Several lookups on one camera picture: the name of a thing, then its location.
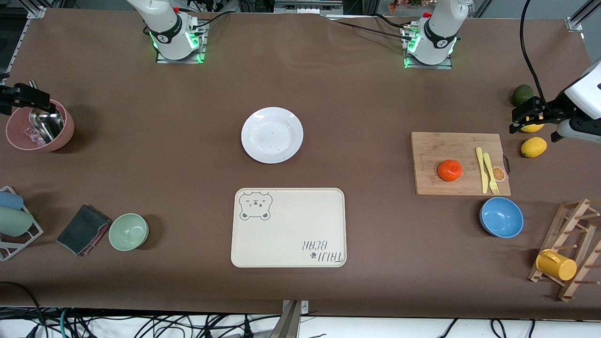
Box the pale green cup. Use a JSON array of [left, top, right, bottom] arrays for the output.
[[0, 207, 34, 238]]

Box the dark green avocado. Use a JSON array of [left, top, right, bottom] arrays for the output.
[[511, 84, 534, 108]]

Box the pink bowl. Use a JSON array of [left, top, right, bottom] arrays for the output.
[[6, 99, 75, 153]]

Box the black left base cable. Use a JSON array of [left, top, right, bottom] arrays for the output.
[[324, 14, 414, 38]]

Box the light blue cup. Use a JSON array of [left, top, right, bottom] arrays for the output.
[[0, 191, 24, 211]]

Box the pale green bowl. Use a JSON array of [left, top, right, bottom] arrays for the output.
[[108, 213, 149, 252]]

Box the grey metal equipment box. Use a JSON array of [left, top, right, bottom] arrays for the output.
[[274, 0, 343, 15]]

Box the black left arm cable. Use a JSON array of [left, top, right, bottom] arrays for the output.
[[520, 0, 547, 106]]

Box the black base cable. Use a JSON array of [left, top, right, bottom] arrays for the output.
[[190, 12, 231, 36], [324, 14, 414, 38]]

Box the white round plate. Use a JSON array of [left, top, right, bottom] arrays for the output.
[[241, 107, 304, 164]]

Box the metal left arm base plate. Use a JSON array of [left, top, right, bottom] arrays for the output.
[[404, 26, 454, 70]]

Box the cream bear print tray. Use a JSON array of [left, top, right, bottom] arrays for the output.
[[231, 188, 347, 269]]

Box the stainless steel ladle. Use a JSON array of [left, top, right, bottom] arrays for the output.
[[28, 80, 65, 144]]

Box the yellow plastic knife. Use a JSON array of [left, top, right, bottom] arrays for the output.
[[476, 147, 489, 194]]

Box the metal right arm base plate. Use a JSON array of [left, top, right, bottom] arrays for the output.
[[156, 21, 207, 64]]

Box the white wire cup rack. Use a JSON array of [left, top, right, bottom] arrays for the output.
[[0, 186, 44, 261]]

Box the bamboo cutting board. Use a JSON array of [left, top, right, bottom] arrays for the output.
[[411, 132, 512, 197]]

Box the yellow plastic fork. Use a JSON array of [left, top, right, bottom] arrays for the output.
[[483, 153, 500, 195]]

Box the blue bowl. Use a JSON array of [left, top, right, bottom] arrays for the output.
[[479, 197, 524, 238]]

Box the black right base cable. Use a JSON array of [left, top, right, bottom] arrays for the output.
[[190, 12, 231, 36]]

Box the wooden peg drying rack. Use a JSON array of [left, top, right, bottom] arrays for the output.
[[527, 199, 601, 302]]

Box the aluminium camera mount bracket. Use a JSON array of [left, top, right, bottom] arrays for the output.
[[282, 300, 309, 338]]

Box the orange mandarin fruit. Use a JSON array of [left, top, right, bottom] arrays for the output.
[[437, 159, 463, 182]]

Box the yellow plastic mug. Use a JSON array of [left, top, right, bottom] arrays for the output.
[[536, 249, 578, 282]]

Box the folded dark grey cloth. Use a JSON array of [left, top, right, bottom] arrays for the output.
[[56, 204, 112, 257]]

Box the black floor cable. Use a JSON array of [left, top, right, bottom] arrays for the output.
[[0, 281, 47, 338]]

